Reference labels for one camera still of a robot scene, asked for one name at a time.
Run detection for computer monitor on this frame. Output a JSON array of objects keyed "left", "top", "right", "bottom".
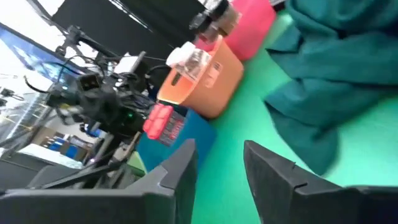
[{"left": 0, "top": 23, "right": 81, "bottom": 85}]

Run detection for blue plastic bin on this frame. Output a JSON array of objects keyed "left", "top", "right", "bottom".
[{"left": 135, "top": 104, "right": 218, "bottom": 174}]

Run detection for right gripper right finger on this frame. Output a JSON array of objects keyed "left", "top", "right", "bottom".
[{"left": 243, "top": 139, "right": 398, "bottom": 224}]

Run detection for teal cloth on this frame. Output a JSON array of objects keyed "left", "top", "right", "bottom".
[{"left": 263, "top": 0, "right": 398, "bottom": 177}]

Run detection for orange plastic bin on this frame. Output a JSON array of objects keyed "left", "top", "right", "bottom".
[{"left": 156, "top": 34, "right": 245, "bottom": 119}]

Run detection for black aluminium frame strut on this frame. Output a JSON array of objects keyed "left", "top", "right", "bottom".
[{"left": 26, "top": 160, "right": 128, "bottom": 191}]

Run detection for black partition panel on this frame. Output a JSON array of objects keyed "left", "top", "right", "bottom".
[{"left": 51, "top": 0, "right": 206, "bottom": 60}]

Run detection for black control box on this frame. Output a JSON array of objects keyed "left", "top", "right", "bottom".
[{"left": 76, "top": 73, "right": 102, "bottom": 93}]

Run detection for pink plastic bin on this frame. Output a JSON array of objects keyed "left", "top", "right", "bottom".
[{"left": 193, "top": 0, "right": 277, "bottom": 62}]

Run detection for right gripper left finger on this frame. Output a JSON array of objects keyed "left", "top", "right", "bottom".
[{"left": 0, "top": 138, "right": 199, "bottom": 224}]

